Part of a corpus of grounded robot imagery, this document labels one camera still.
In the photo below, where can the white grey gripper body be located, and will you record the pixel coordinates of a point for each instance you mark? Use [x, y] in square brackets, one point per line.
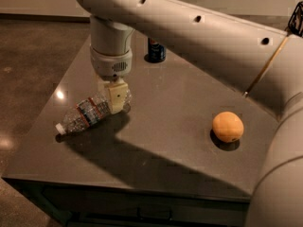
[109, 64]

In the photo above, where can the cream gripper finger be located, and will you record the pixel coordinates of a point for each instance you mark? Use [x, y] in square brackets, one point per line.
[117, 92]
[101, 83]

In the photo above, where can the clear plastic water bottle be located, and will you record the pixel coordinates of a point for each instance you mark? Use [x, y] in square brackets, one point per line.
[88, 113]

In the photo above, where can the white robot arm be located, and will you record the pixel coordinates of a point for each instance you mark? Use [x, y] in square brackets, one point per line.
[263, 63]

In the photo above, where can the blue Pepsi soda can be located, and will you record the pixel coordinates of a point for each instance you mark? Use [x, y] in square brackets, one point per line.
[156, 51]

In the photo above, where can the orange fruit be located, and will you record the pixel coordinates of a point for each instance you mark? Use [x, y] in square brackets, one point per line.
[228, 127]

